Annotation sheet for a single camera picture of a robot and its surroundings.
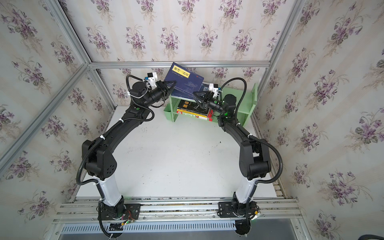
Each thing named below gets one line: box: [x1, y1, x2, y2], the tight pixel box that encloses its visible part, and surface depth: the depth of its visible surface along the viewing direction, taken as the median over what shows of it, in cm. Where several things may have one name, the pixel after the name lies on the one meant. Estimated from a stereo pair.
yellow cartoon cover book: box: [177, 108, 208, 121], surface depth 98 cm
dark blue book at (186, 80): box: [164, 62, 205, 94], surface depth 76 cm
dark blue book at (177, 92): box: [171, 87, 196, 101], surface depth 75 cm
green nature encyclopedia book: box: [176, 109, 214, 122], surface depth 98 cm
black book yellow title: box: [177, 100, 210, 115], surface depth 98 cm
